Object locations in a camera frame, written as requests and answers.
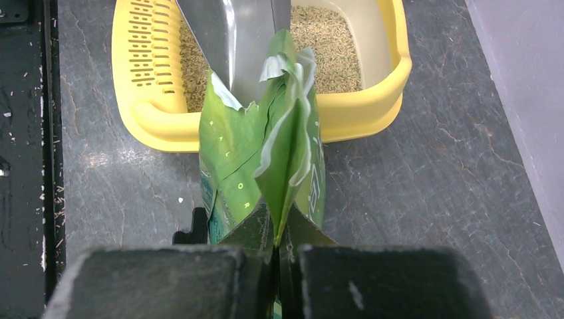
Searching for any green litter bag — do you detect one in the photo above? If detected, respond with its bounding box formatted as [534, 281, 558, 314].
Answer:
[199, 30, 326, 244]

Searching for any grey metal scoop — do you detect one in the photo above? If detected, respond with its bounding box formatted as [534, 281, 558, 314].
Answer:
[177, 0, 291, 106]

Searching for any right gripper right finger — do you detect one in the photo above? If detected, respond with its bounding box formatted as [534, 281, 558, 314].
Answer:
[280, 207, 493, 318]

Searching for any yellow litter box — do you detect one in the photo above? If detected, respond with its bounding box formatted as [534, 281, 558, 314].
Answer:
[111, 1, 412, 153]

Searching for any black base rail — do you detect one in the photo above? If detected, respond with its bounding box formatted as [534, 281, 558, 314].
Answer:
[1, 1, 57, 318]

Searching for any black bag clip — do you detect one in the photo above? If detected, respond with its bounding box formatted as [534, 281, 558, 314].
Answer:
[172, 207, 209, 245]

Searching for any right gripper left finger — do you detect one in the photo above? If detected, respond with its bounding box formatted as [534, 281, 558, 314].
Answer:
[43, 201, 275, 318]

